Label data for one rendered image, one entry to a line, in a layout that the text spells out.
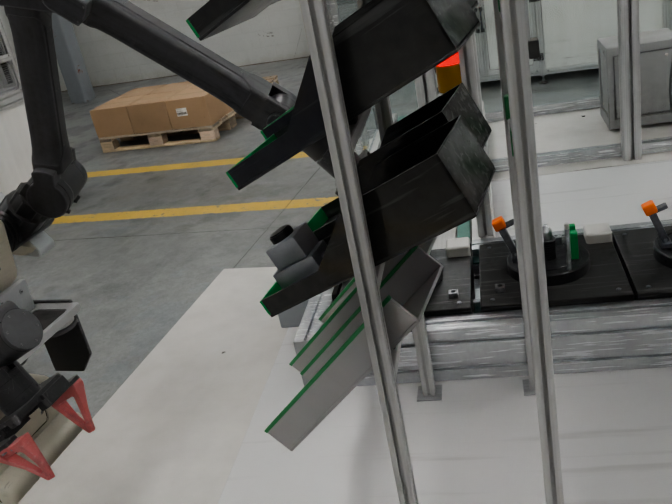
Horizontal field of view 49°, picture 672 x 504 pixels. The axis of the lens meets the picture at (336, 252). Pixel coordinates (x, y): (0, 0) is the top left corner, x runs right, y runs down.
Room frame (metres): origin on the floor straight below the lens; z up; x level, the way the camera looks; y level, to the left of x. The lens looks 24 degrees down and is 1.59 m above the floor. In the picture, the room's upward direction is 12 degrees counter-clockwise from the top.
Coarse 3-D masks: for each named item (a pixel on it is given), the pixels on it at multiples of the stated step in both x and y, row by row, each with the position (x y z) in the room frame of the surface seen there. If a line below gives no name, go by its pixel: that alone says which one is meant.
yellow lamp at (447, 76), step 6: (438, 66) 1.36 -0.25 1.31; (444, 66) 1.35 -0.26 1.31; (450, 66) 1.34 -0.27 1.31; (456, 66) 1.34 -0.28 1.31; (438, 72) 1.35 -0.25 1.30; (444, 72) 1.34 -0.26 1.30; (450, 72) 1.34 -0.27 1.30; (456, 72) 1.34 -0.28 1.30; (438, 78) 1.36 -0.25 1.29; (444, 78) 1.34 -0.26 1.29; (450, 78) 1.34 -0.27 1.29; (456, 78) 1.34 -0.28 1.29; (438, 84) 1.36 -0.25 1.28; (444, 84) 1.35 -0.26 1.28; (450, 84) 1.34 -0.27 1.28; (456, 84) 1.34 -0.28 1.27; (444, 90) 1.35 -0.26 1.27
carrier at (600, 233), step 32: (544, 224) 1.15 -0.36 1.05; (608, 224) 1.23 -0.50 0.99; (480, 256) 1.24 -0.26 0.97; (512, 256) 1.16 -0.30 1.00; (576, 256) 1.12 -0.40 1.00; (608, 256) 1.14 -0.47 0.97; (480, 288) 1.12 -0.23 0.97; (512, 288) 1.10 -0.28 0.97; (576, 288) 1.05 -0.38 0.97; (608, 288) 1.03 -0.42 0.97
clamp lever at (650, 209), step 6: (642, 204) 1.11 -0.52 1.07; (648, 204) 1.10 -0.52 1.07; (654, 204) 1.10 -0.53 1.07; (660, 204) 1.11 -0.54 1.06; (666, 204) 1.10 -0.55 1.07; (648, 210) 1.10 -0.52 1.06; (654, 210) 1.09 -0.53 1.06; (660, 210) 1.09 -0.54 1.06; (654, 216) 1.10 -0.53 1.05; (654, 222) 1.10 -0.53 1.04; (660, 222) 1.10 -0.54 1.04; (660, 228) 1.10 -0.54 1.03; (660, 234) 1.10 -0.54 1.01; (666, 234) 1.09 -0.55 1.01; (666, 240) 1.09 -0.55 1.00
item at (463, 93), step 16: (448, 96) 0.94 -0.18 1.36; (464, 96) 0.91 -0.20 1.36; (416, 112) 0.96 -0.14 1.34; (432, 112) 0.95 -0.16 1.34; (448, 112) 0.84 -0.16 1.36; (464, 112) 0.88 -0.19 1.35; (480, 112) 0.93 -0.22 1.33; (400, 128) 0.97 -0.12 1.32; (416, 128) 0.83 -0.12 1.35; (432, 128) 0.83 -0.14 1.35; (480, 128) 0.89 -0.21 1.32; (384, 144) 0.98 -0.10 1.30; (400, 144) 0.84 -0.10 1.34; (368, 160) 0.86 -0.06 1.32; (368, 176) 0.86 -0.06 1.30; (320, 208) 1.03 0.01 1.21; (336, 208) 1.02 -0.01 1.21; (320, 224) 1.00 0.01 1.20; (320, 240) 0.89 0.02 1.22
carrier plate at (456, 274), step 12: (432, 252) 1.30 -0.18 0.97; (444, 252) 1.29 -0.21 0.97; (444, 264) 1.24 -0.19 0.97; (456, 264) 1.23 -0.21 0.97; (468, 264) 1.22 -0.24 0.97; (444, 276) 1.19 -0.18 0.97; (456, 276) 1.18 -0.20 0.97; (468, 276) 1.17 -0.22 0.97; (444, 288) 1.15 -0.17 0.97; (456, 288) 1.14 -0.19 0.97; (468, 288) 1.13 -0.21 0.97; (432, 300) 1.11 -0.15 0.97; (444, 300) 1.10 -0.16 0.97; (456, 300) 1.10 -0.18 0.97; (468, 300) 1.09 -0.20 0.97; (432, 312) 1.08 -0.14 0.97; (444, 312) 1.07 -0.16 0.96; (456, 312) 1.07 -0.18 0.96; (468, 312) 1.06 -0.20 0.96
